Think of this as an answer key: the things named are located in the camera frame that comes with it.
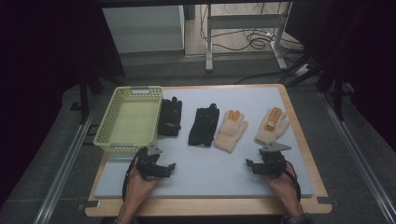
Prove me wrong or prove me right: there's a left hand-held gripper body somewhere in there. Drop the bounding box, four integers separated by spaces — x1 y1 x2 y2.
134 144 166 181

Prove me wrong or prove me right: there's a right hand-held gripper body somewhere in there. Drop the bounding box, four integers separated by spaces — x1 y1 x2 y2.
258 142 292 179

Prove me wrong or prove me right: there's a beige knit glove with tag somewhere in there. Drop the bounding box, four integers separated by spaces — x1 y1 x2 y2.
254 106 290 146

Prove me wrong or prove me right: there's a pale green plastic basket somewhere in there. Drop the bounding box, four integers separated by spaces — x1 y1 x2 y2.
92 85 164 154

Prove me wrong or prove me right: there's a black glove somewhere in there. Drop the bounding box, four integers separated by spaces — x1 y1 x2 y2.
187 103 220 147
157 96 183 137

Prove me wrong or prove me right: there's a person's right hand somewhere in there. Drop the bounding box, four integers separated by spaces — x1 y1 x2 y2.
264 161 301 204

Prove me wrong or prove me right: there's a person's left hand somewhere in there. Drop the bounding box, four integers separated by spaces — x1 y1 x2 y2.
125 167 162 207

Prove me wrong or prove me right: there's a white foam mat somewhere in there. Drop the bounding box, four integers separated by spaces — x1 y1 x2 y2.
93 87 315 200

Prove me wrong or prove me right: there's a black stand leg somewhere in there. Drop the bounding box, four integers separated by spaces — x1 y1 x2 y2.
78 69 106 125

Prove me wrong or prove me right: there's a black tripod stand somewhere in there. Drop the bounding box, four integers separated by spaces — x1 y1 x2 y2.
281 52 345 122

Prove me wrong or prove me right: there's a white cabinet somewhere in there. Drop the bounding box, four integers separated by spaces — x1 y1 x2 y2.
102 5 186 54

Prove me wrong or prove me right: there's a dark curtain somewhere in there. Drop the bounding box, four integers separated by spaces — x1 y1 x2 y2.
0 0 126 208
284 0 396 152

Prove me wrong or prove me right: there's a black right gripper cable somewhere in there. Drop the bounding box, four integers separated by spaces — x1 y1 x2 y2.
283 160 303 203

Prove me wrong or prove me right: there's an aluminium floor rail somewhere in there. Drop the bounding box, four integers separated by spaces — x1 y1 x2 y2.
32 92 106 224
319 91 396 224

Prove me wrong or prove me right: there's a black floor cable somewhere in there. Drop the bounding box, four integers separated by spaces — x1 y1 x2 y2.
233 70 286 86

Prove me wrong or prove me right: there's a tangle of black floor cables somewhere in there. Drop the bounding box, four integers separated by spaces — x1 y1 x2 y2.
200 3 305 53

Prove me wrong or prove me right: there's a grey metal desk frame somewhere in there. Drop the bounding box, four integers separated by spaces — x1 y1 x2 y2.
205 2 292 73

